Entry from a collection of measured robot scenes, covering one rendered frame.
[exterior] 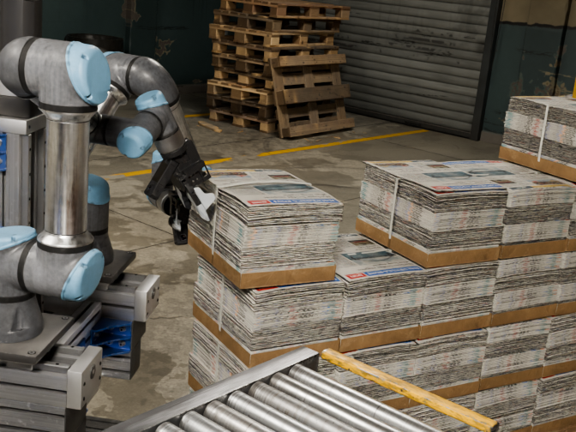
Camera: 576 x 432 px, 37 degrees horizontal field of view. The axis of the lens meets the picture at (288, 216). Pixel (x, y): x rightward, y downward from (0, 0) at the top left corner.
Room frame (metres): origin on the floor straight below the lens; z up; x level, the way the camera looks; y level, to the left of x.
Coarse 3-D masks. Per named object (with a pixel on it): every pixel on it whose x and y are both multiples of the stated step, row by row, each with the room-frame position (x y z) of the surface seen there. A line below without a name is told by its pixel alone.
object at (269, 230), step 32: (256, 192) 2.21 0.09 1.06; (288, 192) 2.25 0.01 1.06; (320, 192) 2.28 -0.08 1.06; (224, 224) 2.19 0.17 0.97; (256, 224) 2.08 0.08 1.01; (288, 224) 2.13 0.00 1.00; (320, 224) 2.18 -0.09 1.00; (224, 256) 2.17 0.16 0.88; (256, 256) 2.10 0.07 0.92; (288, 256) 2.14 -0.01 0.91; (320, 256) 2.19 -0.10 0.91
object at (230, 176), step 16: (224, 176) 2.35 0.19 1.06; (240, 176) 2.37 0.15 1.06; (256, 176) 2.40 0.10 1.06; (272, 176) 2.42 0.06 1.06; (288, 176) 2.44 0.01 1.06; (208, 192) 2.29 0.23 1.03; (192, 208) 2.38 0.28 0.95; (208, 208) 2.28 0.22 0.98; (192, 224) 2.37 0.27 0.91; (208, 224) 2.26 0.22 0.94; (208, 240) 2.26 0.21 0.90
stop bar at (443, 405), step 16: (336, 352) 1.78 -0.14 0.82; (352, 368) 1.72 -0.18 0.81; (368, 368) 1.72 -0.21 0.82; (384, 384) 1.67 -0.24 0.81; (400, 384) 1.65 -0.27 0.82; (416, 400) 1.62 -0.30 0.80; (432, 400) 1.60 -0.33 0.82; (448, 400) 1.60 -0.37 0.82; (464, 416) 1.55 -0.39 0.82; (480, 416) 1.55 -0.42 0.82
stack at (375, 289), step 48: (288, 288) 2.14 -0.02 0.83; (336, 288) 2.22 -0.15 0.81; (384, 288) 2.31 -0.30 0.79; (432, 288) 2.41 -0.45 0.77; (480, 288) 2.52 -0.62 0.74; (528, 288) 2.63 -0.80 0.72; (240, 336) 2.14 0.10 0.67; (288, 336) 2.15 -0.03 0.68; (336, 336) 2.23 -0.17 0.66; (480, 336) 2.52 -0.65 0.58; (528, 336) 2.65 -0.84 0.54; (432, 384) 2.44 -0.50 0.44; (528, 384) 2.67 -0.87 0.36
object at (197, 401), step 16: (288, 352) 1.80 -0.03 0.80; (304, 352) 1.80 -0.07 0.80; (256, 368) 1.70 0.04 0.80; (272, 368) 1.71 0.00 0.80; (288, 368) 1.72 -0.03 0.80; (224, 384) 1.61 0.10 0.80; (240, 384) 1.62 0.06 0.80; (176, 400) 1.52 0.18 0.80; (192, 400) 1.53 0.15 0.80; (208, 400) 1.54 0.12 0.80; (224, 400) 1.57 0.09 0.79; (144, 416) 1.45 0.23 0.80; (160, 416) 1.46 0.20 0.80; (176, 416) 1.47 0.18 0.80
